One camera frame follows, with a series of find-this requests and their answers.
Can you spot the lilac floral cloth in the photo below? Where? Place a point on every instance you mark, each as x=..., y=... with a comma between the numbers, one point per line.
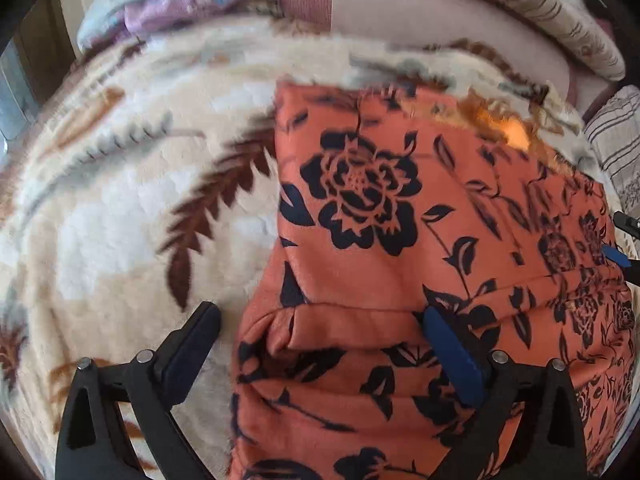
x=141, y=17

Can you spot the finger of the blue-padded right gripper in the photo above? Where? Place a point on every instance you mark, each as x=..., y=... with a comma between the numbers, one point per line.
x=629, y=267

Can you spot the cream leaf-pattern fleece blanket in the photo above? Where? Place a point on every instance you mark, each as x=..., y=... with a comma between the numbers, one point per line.
x=140, y=192

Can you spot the striped floral pillow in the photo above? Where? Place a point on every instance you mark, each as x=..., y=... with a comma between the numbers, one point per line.
x=614, y=134

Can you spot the orange black floral garment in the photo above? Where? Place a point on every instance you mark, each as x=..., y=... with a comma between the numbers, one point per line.
x=392, y=203

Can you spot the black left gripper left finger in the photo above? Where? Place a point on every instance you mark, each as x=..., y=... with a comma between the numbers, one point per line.
x=93, y=442

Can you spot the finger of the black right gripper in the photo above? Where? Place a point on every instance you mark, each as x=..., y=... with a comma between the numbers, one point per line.
x=626, y=223

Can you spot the long striped floral bolster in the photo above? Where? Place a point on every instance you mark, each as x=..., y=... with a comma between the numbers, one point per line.
x=576, y=30

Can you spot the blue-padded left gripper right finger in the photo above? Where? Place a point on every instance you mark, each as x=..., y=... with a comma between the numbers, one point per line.
x=549, y=442

